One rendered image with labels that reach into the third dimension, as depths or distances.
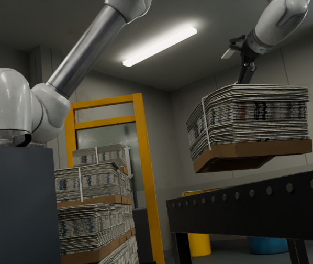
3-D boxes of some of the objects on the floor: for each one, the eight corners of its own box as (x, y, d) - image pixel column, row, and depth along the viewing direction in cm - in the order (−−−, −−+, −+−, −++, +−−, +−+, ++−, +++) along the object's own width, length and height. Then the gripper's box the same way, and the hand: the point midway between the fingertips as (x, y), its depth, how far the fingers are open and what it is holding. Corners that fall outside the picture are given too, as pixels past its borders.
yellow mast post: (79, 316, 286) (62, 103, 326) (82, 312, 295) (65, 106, 335) (90, 315, 286) (72, 102, 326) (93, 311, 295) (75, 105, 335)
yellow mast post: (158, 305, 286) (132, 94, 326) (159, 302, 294) (133, 96, 334) (169, 304, 286) (141, 92, 326) (169, 300, 294) (142, 95, 334)
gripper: (239, 11, 118) (213, 45, 138) (255, 77, 111) (224, 103, 130) (259, 12, 121) (230, 46, 140) (275, 77, 113) (242, 103, 133)
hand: (228, 72), depth 134 cm, fingers open, 14 cm apart
